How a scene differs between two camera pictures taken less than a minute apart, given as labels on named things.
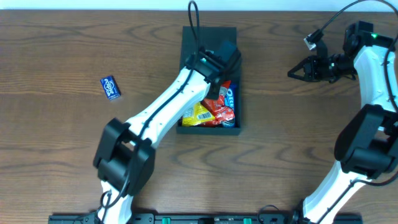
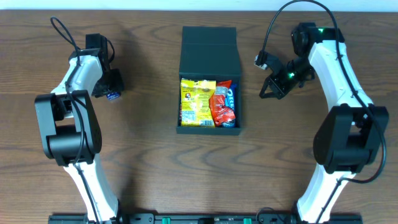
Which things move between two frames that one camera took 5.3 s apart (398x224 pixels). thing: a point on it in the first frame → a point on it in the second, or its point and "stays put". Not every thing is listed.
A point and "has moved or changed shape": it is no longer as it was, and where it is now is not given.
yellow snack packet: (197, 115) has moved or changed shape
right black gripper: (308, 70) → (279, 81)
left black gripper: (213, 91) → (109, 84)
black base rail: (203, 219) stays put
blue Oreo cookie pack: (230, 102) stays put
